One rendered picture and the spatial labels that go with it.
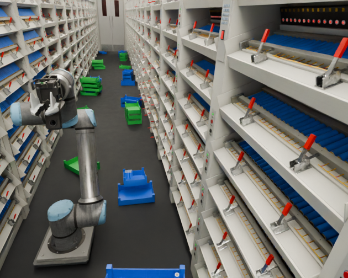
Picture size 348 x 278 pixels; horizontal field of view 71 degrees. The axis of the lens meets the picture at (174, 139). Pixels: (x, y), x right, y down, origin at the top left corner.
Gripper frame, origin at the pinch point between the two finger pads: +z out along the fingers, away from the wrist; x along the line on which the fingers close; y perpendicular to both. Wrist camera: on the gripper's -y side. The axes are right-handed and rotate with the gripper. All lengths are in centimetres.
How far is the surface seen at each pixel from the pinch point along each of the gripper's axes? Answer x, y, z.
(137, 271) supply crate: 23, -64, 5
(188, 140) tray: 63, -43, -62
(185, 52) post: 65, 7, -84
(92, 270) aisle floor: -1, -115, -39
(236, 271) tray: 61, -64, 14
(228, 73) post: 62, 8, -14
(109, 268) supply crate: 13, -60, 5
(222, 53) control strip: 59, 14, -17
